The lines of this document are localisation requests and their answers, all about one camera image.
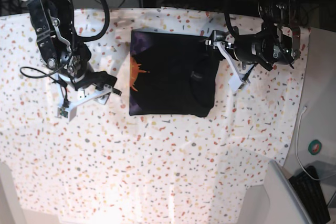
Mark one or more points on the grey laptop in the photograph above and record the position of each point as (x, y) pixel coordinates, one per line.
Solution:
(285, 205)

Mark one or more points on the black keyboard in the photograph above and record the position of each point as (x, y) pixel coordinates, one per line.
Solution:
(310, 193)

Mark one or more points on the black t-shirt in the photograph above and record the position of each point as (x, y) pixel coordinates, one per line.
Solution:
(171, 74)

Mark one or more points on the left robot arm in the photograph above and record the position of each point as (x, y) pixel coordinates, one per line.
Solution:
(278, 41)

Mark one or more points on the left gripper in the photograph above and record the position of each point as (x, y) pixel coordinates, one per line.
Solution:
(230, 47)

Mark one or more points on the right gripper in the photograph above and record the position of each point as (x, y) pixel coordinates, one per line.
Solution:
(101, 80)

